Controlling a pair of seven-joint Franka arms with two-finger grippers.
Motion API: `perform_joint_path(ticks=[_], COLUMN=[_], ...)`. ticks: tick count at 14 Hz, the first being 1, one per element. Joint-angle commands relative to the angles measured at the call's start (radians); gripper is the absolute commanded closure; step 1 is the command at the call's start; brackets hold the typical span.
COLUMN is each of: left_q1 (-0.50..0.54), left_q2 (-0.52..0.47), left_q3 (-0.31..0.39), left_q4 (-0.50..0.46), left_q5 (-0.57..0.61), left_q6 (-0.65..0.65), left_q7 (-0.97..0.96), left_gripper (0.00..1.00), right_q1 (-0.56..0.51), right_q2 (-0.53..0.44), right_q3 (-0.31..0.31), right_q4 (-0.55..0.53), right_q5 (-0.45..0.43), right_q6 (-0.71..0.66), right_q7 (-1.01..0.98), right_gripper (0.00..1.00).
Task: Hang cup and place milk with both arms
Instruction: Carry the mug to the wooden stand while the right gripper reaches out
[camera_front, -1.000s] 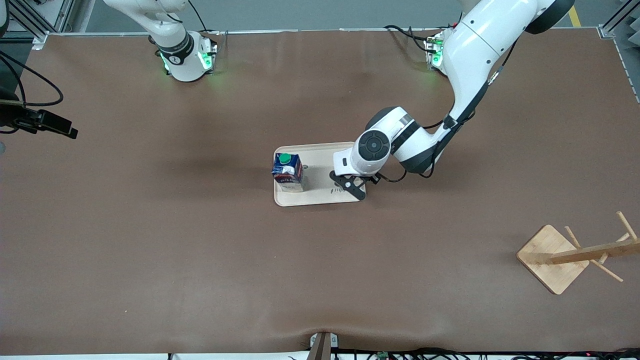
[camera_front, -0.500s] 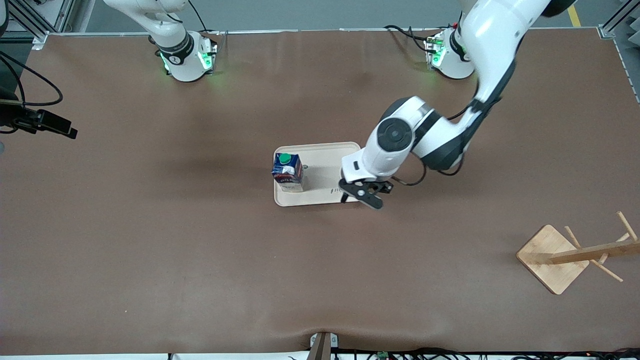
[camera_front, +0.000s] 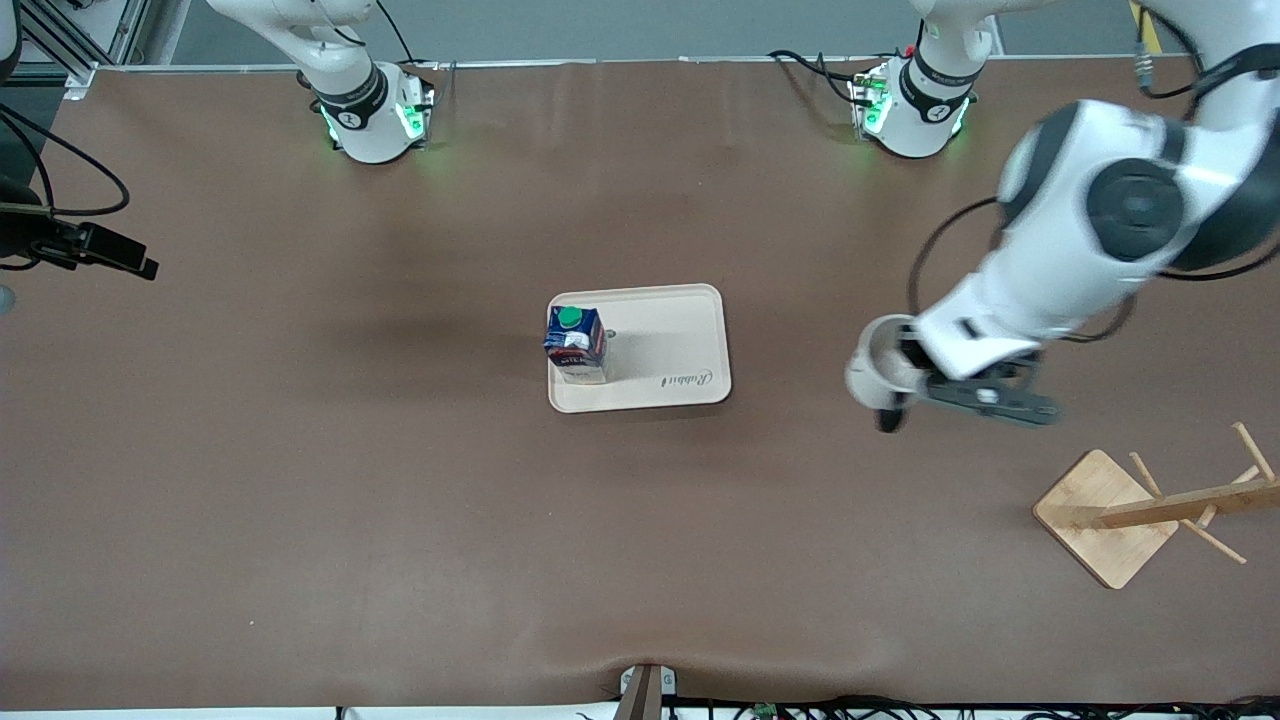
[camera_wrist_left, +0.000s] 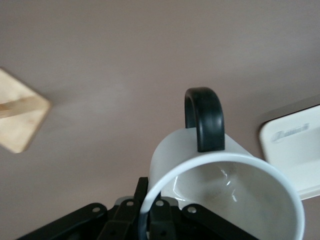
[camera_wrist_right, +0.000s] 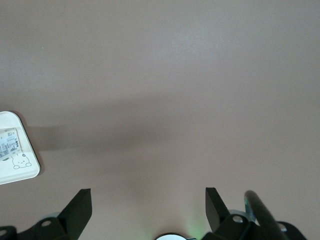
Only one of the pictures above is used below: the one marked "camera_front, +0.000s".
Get brown table cover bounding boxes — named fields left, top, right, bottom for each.
left=0, top=55, right=1280, bottom=713

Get wooden cup rack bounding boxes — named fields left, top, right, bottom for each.
left=1032, top=421, right=1280, bottom=591

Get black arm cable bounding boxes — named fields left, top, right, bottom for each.
left=0, top=100, right=131, bottom=219
left=906, top=0, right=1280, bottom=346

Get beige rectangular tray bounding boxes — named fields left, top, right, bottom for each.
left=547, top=283, right=733, bottom=415

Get black base cables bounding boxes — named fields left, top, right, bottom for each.
left=768, top=48, right=873, bottom=109

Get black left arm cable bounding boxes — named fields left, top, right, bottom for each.
left=906, top=0, right=1280, bottom=346

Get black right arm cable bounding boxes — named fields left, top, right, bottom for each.
left=0, top=100, right=131, bottom=219

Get aluminium frame profile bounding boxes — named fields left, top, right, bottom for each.
left=0, top=0, right=151, bottom=101

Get blue milk carton green cap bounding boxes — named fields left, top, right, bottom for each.
left=543, top=305, right=609, bottom=386

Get white cup black handle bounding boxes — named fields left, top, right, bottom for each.
left=845, top=315, right=926, bottom=433

